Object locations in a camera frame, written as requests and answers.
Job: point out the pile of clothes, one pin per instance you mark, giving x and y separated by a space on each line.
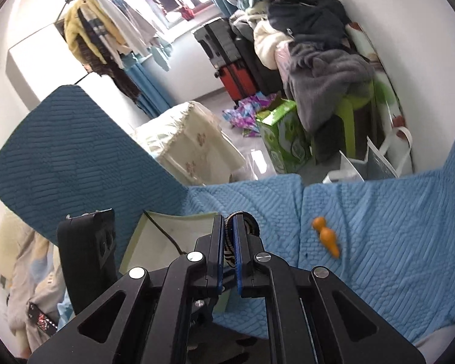
311 38

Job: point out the white tote bag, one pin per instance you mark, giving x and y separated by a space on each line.
379 163

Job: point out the fruit print board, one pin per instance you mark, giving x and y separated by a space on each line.
386 94

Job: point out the row of hanging clothes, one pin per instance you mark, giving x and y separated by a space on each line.
110 38

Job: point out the orange wooden gourd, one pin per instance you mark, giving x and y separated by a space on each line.
328 239

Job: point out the black studded belt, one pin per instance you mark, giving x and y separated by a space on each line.
41 316

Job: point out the cabinet with cream cloth cover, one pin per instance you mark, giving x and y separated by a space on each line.
189 144

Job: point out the grey-green cardboard box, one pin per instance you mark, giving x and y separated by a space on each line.
155 246

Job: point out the black ribbed suitcase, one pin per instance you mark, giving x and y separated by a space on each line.
216 43

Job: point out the red suitcase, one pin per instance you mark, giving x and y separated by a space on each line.
239 83

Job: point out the green plastic stool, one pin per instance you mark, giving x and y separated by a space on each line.
349 110

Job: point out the light blue cloth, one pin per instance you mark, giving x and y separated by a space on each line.
65 307

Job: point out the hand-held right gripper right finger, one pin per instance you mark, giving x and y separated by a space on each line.
238 258

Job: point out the colourful crumpled cloth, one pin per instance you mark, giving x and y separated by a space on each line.
250 115

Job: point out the red hanging object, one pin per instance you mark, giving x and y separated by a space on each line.
184 5

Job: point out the green printed carton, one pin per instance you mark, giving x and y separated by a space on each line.
284 140

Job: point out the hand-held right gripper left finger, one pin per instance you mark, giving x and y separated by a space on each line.
217 258

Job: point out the dark smooth suitcase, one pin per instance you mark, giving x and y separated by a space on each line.
256 64

